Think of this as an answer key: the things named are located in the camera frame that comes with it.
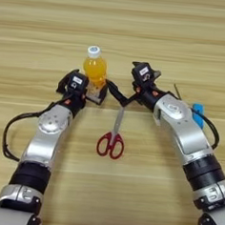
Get blue rectangular eraser block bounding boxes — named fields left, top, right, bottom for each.
left=190, top=103, right=206, bottom=129

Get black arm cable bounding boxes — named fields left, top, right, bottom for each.
left=187, top=105, right=223, bottom=151
left=1, top=88, right=72, bottom=166

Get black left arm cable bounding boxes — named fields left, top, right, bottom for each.
left=1, top=88, right=72, bottom=166

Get amber handled screwdriver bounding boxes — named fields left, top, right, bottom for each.
left=172, top=83, right=185, bottom=102

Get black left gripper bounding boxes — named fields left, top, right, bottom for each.
left=54, top=67, right=111, bottom=120

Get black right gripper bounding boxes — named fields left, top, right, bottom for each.
left=103, top=65, right=169, bottom=112

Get orange juice bottle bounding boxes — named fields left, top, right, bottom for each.
left=79, top=44, right=110, bottom=98

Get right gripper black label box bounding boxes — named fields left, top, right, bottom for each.
left=130, top=62, right=155, bottom=87

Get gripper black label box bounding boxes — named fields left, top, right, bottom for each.
left=130, top=62, right=155, bottom=87
left=65, top=70, right=90, bottom=96

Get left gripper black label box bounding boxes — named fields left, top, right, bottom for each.
left=65, top=70, right=90, bottom=96

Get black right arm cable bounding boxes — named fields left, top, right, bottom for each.
left=187, top=105, right=223, bottom=151

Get red handled scissors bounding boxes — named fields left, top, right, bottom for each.
left=95, top=103, right=129, bottom=161

